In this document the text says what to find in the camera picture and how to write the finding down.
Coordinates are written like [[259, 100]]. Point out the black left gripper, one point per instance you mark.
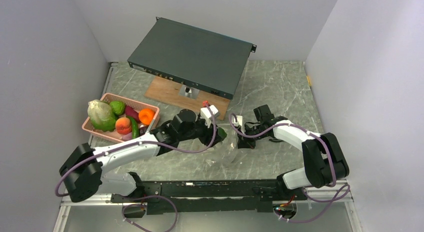
[[207, 138]]

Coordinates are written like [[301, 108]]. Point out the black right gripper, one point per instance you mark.
[[244, 142]]

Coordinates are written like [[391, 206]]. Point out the clear zip top bag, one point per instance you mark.
[[225, 152]]

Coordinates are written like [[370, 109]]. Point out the orange fake fruit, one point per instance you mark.
[[146, 116]]

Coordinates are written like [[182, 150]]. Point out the green fake chili pepper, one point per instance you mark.
[[135, 131]]

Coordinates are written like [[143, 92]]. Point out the dark red fake fruit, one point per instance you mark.
[[130, 112]]

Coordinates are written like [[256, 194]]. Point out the dark purple fake eggplant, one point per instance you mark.
[[127, 137]]

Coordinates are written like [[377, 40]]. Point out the red peach fake fruit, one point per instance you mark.
[[123, 126]]

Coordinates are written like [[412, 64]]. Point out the white fake food pieces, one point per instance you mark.
[[101, 115]]

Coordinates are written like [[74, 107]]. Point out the green fake vegetable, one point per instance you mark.
[[220, 134]]

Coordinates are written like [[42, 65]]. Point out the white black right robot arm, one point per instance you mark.
[[323, 159]]

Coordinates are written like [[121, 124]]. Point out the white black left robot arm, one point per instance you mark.
[[87, 170]]

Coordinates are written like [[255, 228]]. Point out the wooden board stand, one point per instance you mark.
[[173, 93]]

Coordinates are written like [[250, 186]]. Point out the pink plastic basket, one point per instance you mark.
[[114, 136]]

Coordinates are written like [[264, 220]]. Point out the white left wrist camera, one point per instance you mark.
[[209, 113]]

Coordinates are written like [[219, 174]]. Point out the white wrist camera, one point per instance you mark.
[[209, 113], [237, 121]]

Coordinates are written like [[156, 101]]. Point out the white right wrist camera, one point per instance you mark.
[[237, 121]]

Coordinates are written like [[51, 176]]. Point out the dark rack network switch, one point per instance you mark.
[[194, 57]]

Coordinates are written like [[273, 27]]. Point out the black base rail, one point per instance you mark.
[[260, 195]]

